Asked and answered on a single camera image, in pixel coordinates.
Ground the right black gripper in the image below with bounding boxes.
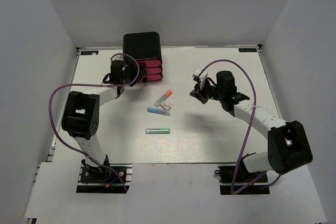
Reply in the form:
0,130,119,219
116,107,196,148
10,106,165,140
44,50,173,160
191,78,225,104

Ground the pink drawer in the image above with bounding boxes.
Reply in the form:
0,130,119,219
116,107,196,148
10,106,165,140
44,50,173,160
137,59,162,68
144,67,162,75
141,74,163,83

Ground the black drawer cabinet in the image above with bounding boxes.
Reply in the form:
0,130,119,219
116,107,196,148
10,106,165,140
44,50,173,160
122,31,163,75

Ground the orange capped highlighter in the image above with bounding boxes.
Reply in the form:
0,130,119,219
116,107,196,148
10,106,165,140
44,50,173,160
154,90,172,107

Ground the blue capped highlighter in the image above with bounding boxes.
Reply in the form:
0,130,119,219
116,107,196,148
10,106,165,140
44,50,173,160
147,106,171,116

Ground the green capped highlighter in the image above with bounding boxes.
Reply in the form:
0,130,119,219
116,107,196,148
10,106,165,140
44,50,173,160
145,128,170,134

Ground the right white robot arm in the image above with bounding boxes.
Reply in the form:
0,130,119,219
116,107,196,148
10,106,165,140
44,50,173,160
190,68,313,182

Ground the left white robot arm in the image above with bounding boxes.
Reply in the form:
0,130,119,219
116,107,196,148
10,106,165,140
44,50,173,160
61,60,146,182

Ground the small staples box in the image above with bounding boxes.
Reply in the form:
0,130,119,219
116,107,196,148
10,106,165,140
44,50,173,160
160,101,172,111

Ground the right blue corner label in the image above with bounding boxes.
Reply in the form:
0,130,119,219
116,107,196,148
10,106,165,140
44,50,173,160
238,48,257,52

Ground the blue corner label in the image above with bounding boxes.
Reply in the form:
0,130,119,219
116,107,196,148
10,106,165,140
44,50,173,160
238,48,257,52
80,50,99,56

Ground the left blue corner label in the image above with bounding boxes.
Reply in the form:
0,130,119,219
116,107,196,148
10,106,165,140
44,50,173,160
80,50,99,56

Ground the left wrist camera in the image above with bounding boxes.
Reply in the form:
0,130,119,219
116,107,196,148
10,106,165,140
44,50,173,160
110,54,124,61

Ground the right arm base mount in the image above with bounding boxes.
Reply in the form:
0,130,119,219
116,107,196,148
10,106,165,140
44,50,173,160
214,164,270,195

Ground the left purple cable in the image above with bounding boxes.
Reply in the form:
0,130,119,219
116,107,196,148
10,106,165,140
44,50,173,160
49,53,141,193

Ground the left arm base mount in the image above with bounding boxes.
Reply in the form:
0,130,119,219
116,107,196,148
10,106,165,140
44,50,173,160
76,164,133,194

